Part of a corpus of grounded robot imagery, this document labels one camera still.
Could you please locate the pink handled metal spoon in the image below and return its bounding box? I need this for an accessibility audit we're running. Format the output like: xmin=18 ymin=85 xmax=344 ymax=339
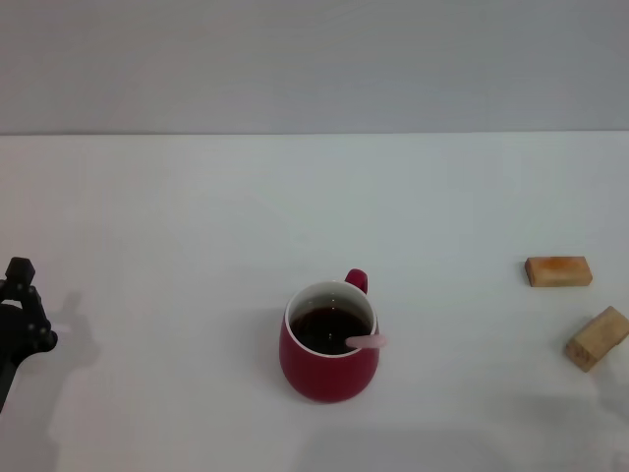
xmin=345 ymin=332 xmax=389 ymax=350

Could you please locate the plain wooden block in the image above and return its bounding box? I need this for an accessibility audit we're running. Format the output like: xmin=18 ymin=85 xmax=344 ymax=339
xmin=563 ymin=305 xmax=629 ymax=374

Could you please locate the dark coffee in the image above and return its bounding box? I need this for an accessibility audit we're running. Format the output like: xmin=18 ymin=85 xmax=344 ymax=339
xmin=288 ymin=307 xmax=372 ymax=355

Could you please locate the red ceramic mug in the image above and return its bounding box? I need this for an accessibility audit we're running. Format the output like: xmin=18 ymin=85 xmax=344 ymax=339
xmin=278 ymin=267 xmax=380 ymax=404

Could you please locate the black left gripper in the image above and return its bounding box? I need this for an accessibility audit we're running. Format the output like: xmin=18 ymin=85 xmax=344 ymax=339
xmin=0 ymin=256 xmax=60 ymax=413

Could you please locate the wooden block with orange stain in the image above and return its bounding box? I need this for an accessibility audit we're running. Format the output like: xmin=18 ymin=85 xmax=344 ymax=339
xmin=524 ymin=256 xmax=594 ymax=288

